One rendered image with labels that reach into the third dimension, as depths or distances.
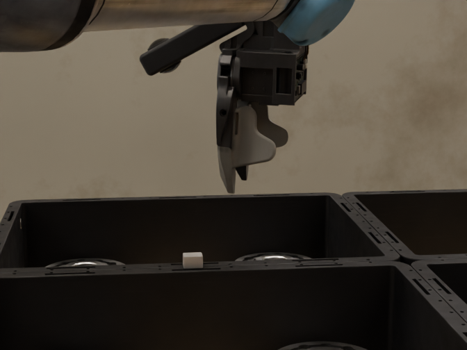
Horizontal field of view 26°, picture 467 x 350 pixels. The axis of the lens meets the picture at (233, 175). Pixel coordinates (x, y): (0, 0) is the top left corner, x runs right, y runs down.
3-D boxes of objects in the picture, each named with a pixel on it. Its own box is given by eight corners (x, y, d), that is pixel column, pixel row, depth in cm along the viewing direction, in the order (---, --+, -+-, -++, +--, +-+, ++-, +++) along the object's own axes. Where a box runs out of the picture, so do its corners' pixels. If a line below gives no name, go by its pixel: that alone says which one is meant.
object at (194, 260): (183, 269, 93) (183, 256, 93) (182, 264, 95) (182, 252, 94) (203, 268, 93) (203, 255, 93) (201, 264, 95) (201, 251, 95)
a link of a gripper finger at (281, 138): (285, 183, 110) (284, 106, 106) (232, 179, 112) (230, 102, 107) (290, 171, 113) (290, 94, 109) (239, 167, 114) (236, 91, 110)
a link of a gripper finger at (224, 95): (228, 147, 102) (234, 59, 101) (212, 146, 102) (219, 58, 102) (238, 147, 106) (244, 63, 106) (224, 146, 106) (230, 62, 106)
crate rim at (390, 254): (-23, 298, 92) (-24, 273, 92) (11, 219, 122) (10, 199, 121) (404, 283, 97) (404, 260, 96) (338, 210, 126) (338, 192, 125)
